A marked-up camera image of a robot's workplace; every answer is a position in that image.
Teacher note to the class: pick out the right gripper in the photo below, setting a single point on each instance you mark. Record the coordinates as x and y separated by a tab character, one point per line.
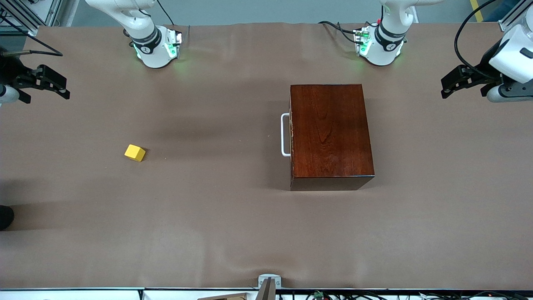
11	71

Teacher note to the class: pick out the tan board piece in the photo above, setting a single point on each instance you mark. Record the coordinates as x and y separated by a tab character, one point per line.
229	297

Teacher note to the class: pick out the black round knob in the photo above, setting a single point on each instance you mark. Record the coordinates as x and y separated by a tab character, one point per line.
5	217

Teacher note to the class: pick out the brown table cloth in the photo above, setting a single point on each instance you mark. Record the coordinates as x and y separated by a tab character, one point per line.
208	229

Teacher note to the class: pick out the yellow wooden block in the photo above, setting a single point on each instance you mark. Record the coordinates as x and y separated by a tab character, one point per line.
135	152

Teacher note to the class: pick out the dark brown wooden cabinet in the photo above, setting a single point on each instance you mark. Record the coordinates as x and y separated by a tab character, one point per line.
333	133

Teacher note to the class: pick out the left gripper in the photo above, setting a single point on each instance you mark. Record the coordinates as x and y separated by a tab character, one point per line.
485	66

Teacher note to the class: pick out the aluminium profile beam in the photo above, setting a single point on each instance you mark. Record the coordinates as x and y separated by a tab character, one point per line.
514	16

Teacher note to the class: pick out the grey metal camera bracket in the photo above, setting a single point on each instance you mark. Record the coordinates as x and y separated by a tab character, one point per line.
269	283

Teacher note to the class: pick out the aluminium frame with dark bars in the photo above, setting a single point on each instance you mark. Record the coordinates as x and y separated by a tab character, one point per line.
52	10

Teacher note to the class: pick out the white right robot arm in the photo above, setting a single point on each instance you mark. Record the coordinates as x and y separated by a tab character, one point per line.
154	56

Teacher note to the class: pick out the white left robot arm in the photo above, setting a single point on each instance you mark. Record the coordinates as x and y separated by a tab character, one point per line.
383	54

